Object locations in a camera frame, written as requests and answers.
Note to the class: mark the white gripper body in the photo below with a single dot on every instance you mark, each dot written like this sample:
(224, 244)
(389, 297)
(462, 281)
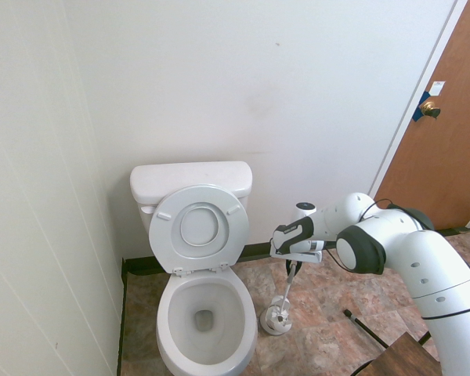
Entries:
(303, 256)

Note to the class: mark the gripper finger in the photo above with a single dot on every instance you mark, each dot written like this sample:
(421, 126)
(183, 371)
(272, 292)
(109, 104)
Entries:
(296, 266)
(287, 267)

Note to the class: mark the white toilet brush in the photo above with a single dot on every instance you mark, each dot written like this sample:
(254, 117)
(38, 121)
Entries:
(289, 288)

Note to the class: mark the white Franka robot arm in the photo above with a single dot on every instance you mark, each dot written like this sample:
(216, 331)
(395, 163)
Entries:
(434, 266)

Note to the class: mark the white toilet brush holder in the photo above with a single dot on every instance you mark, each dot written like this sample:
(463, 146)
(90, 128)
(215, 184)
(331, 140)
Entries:
(272, 327)

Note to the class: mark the white toilet seat lid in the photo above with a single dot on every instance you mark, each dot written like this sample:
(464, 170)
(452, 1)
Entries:
(196, 223)

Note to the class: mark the white toilet tank lid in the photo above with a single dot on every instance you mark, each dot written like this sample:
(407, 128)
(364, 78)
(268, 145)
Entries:
(188, 176)

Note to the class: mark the white toilet bowl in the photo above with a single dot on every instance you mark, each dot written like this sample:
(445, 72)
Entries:
(172, 344)

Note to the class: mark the dark wooden table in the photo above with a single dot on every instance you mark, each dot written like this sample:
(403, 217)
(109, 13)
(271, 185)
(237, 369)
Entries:
(403, 356)

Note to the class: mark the white flush lever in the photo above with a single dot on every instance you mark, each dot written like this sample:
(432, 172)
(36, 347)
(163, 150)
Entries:
(147, 209)

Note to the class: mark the brown wooden door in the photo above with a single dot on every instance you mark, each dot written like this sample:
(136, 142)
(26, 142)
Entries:
(446, 156)

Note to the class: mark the blue tape strip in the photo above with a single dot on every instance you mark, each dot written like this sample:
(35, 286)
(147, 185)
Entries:
(418, 113)

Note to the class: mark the brass door knob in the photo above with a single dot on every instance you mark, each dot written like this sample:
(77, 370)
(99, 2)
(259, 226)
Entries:
(430, 108)

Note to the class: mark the white paper label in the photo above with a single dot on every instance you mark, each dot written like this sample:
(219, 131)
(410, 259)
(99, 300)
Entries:
(437, 88)

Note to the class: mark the black camera stand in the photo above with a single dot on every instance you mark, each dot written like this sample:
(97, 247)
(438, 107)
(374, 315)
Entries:
(366, 328)

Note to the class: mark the white door frame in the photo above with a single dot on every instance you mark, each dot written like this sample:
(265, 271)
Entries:
(434, 58)

